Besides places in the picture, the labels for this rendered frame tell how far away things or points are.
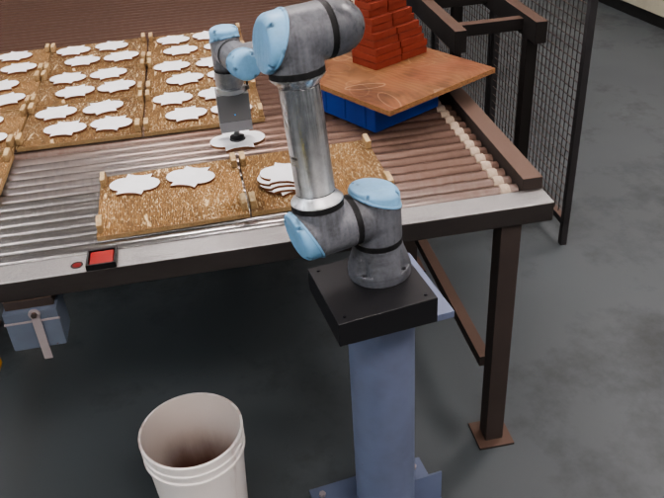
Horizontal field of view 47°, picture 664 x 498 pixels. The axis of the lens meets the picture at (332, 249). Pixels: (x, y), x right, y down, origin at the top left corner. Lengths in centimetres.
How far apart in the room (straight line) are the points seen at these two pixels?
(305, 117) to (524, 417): 159
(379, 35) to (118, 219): 112
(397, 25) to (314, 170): 128
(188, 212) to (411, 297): 72
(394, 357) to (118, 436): 129
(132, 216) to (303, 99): 80
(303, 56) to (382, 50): 124
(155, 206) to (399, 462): 98
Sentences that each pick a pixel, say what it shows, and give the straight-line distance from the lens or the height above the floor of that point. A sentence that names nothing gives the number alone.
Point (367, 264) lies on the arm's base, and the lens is 177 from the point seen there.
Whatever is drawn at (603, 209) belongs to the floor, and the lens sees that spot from 403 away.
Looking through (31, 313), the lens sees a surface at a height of 83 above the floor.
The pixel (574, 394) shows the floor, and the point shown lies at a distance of 294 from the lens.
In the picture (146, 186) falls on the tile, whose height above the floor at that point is 94.
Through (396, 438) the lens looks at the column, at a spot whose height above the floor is 45.
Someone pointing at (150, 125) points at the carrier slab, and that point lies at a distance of 274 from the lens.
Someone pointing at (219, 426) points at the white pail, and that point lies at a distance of 247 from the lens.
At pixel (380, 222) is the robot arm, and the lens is 170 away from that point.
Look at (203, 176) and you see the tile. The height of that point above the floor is 94.
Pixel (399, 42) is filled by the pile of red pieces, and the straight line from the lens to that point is 280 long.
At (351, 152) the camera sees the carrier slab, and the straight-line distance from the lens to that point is 240.
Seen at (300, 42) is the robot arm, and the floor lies 152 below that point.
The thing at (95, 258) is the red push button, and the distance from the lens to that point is 206.
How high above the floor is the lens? 199
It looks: 33 degrees down
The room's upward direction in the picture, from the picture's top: 4 degrees counter-clockwise
